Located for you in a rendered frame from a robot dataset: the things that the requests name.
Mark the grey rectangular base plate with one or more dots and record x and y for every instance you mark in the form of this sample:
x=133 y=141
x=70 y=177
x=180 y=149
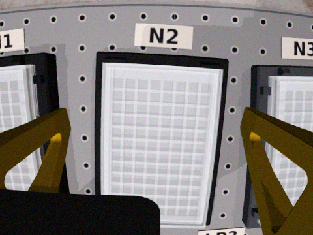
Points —
x=75 y=32

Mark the black rectangular frame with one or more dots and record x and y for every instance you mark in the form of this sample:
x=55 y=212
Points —
x=47 y=88
x=159 y=59

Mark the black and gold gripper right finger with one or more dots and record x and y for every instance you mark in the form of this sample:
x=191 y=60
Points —
x=277 y=215

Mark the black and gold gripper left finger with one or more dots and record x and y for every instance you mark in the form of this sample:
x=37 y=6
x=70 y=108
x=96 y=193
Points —
x=19 y=142

